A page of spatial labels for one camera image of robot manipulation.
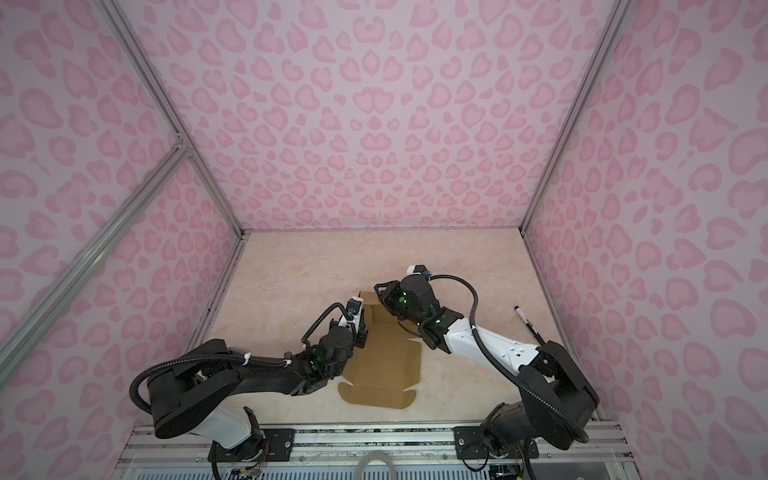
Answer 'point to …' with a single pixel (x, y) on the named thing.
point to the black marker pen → (529, 325)
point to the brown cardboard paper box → (386, 365)
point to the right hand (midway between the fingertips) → (374, 286)
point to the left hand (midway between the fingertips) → (362, 307)
